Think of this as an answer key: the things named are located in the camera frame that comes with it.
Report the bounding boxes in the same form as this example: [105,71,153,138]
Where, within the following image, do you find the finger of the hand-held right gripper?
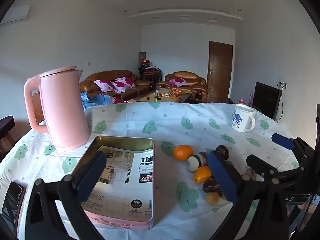
[271,133,315,161]
[246,154,300,183]

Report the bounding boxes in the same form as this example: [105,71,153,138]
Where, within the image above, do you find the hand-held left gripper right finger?
[207,151,292,240]

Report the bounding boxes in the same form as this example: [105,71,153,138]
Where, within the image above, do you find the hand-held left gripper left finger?
[25,151,108,240]

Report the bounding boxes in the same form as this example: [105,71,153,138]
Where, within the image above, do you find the dark red beetroot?
[202,178,227,200]

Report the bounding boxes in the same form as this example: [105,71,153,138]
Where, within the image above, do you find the small orange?
[194,166,213,183]

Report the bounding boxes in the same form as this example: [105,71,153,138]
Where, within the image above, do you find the small yellow round fruit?
[205,191,220,205]

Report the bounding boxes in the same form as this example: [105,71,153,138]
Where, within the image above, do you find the dark brown mushroom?
[215,144,230,160]

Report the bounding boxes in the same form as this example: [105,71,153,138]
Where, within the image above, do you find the white vegetable slice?
[187,156,200,172]

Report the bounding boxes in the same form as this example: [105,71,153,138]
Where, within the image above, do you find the pink metal tin box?
[71,135,155,230]

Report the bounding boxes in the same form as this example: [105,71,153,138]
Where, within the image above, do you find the orange tangerine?
[173,144,194,162]

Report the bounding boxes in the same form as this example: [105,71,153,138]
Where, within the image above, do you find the black television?
[252,81,282,120]

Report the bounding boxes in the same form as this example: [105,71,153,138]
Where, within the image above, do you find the white mug with blue print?
[230,103,256,132]

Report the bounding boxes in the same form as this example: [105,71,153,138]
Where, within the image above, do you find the printed paper leaflet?
[81,145,153,223]

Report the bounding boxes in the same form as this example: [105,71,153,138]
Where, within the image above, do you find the pink electric kettle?
[24,66,91,152]

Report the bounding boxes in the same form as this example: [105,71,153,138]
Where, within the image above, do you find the blue plaid cloth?
[80,92,112,109]

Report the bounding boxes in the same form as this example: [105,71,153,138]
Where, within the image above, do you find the white tablecloth with green clouds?
[0,102,320,240]

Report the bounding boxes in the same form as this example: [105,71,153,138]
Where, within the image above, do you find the black smartphone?
[4,181,27,220]

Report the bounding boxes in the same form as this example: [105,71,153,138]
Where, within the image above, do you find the pink floral cushion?
[111,77,137,92]
[169,78,189,87]
[93,79,117,93]

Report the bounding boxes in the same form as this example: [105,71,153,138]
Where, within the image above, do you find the brown wooden door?
[207,41,233,100]

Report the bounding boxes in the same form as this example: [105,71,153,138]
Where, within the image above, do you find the dark wooden stool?
[0,116,16,155]

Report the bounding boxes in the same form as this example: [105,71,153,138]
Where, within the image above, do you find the brown leather sofa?
[79,70,155,100]

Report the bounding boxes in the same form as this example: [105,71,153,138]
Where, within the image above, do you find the glass coffee table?
[129,87,192,103]

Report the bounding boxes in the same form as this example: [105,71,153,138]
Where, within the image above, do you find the brown leather armchair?
[157,71,208,103]

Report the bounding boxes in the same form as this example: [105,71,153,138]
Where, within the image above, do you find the stacked dark chairs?
[139,65,162,83]

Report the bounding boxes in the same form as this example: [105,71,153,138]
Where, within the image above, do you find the white air conditioner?
[0,5,30,25]

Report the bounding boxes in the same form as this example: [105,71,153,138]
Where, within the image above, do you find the black power cable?
[277,81,287,122]

